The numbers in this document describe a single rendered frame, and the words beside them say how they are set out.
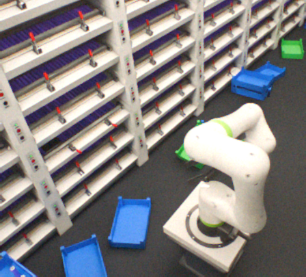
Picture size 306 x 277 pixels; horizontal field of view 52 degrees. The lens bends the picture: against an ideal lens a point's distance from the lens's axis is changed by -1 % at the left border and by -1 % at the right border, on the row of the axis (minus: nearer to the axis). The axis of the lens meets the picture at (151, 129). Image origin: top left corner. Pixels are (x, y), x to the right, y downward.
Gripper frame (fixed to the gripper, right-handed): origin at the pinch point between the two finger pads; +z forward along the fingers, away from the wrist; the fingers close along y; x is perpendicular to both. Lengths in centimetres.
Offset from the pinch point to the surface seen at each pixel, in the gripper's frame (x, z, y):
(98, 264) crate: 34, 68, -2
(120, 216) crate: 32, 56, -31
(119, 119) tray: -18, 31, -54
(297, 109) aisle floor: 61, -85, -116
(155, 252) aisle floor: 44, 39, -6
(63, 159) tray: -21, 61, -25
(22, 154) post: -39, 67, -8
